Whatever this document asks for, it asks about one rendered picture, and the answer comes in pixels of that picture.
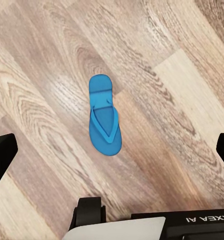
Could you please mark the sandal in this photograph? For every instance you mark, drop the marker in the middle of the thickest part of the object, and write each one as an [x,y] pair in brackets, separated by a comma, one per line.
[104,128]

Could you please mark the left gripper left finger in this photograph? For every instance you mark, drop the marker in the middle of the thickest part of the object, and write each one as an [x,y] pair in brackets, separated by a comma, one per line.
[8,150]

